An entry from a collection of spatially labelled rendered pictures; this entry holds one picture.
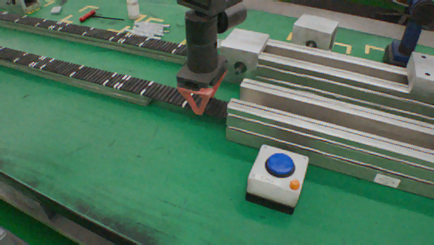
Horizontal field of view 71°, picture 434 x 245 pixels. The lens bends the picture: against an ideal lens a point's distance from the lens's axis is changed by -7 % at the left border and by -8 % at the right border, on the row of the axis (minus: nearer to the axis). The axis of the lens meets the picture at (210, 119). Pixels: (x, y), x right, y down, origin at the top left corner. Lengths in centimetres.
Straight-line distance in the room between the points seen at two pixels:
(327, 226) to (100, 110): 51
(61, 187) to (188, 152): 23
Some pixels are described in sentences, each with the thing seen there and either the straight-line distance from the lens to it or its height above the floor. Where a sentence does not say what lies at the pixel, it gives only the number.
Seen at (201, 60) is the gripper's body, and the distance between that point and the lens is 59.
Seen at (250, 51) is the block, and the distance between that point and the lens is 73.
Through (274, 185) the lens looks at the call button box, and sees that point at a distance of 50.
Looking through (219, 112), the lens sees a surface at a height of 81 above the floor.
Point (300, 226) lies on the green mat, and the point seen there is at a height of 78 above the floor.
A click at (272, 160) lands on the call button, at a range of 51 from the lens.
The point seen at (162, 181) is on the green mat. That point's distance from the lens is 57.
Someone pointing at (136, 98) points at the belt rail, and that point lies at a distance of 74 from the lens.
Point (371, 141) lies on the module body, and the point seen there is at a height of 86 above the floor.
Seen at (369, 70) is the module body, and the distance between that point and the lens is 79.
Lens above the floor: 122
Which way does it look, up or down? 40 degrees down
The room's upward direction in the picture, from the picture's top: straight up
